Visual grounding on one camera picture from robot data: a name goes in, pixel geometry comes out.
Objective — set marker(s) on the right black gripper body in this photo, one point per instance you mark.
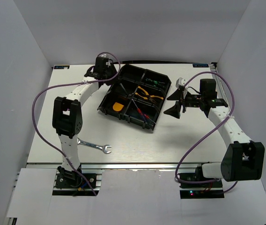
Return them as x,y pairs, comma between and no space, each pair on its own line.
192,101

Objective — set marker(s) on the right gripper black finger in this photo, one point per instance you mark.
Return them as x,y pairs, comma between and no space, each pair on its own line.
176,110
178,95

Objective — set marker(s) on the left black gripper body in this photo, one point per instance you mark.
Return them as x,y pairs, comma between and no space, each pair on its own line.
110,72

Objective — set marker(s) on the yellow black pliers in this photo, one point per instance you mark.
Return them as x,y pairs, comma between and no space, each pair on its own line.
153,99
142,93

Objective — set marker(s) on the black handled claw hammer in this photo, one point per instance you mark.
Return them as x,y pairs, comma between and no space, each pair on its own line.
125,88

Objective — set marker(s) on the orange tape measure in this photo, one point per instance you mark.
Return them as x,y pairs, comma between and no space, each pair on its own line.
117,107

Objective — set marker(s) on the silver open-end wrench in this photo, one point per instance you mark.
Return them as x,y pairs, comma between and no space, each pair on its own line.
102,148

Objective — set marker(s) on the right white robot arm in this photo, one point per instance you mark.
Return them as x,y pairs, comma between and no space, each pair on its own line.
244,158

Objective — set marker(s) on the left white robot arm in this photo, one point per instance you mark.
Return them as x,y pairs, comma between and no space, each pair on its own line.
67,116

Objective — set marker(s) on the black compartment tray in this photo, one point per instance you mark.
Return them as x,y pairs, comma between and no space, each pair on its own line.
129,113

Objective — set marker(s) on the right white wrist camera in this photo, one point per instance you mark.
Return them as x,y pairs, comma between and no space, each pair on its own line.
180,84

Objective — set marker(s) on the right aluminium rail frame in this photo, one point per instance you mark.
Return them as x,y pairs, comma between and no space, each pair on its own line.
217,75

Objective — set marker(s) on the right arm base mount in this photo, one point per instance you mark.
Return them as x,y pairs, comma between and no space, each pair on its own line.
210,190

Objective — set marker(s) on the front aluminium rail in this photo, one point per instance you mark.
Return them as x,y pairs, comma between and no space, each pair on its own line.
103,166

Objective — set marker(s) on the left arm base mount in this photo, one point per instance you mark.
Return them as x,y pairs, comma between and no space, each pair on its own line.
72,184

